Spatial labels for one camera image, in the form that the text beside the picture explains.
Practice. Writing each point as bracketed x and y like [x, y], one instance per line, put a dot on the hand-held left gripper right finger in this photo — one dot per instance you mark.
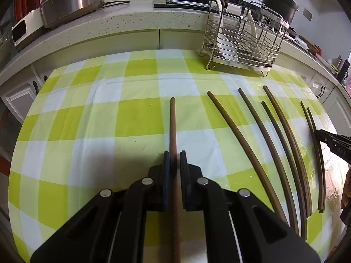
[184, 175]

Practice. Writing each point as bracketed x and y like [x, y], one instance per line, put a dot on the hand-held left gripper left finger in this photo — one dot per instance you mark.
[166, 169]

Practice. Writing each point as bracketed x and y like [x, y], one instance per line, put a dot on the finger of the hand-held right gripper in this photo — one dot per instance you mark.
[331, 137]
[342, 150]

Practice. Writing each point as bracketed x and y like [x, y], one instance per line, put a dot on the person's right hand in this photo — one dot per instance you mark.
[347, 189]

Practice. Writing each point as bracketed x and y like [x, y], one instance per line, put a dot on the black bottle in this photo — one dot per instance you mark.
[345, 70]

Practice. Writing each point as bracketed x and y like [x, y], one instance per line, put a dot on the small red pot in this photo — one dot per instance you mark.
[318, 49]

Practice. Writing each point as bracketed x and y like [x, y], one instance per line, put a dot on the gas stove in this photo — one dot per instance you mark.
[292, 33]

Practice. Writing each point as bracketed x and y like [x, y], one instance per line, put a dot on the white ceramic spoon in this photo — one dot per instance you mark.
[224, 46]
[253, 30]

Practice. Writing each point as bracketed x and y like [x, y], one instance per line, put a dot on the black lidded pot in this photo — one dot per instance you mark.
[282, 4]

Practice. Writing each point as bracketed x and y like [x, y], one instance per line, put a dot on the white kitchen counter cabinets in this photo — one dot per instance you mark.
[96, 43]

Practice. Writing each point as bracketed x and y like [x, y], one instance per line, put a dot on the black glass induction cooktop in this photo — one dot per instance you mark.
[178, 6]

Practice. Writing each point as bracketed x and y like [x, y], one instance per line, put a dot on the stainless steel cooker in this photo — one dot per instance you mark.
[71, 4]

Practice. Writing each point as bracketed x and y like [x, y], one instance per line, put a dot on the white box appliance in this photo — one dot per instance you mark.
[30, 24]

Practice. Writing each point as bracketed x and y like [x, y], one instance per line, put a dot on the wall outlet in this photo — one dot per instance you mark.
[307, 14]

